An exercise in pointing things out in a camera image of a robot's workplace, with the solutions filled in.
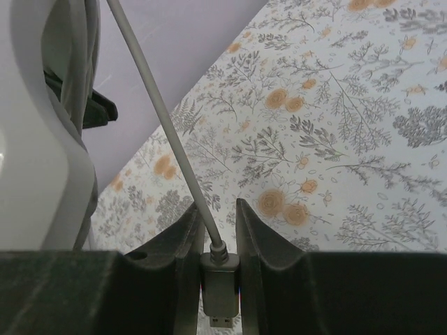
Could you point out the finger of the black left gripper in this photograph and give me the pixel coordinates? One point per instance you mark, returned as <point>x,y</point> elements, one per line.
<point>99,110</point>

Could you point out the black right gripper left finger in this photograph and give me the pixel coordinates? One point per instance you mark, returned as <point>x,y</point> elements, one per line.
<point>152,290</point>

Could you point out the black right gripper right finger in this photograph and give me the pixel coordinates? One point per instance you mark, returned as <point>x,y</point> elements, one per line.
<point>285,290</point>

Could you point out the white over-ear headphones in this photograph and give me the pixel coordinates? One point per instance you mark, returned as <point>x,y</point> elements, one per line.
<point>49,190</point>

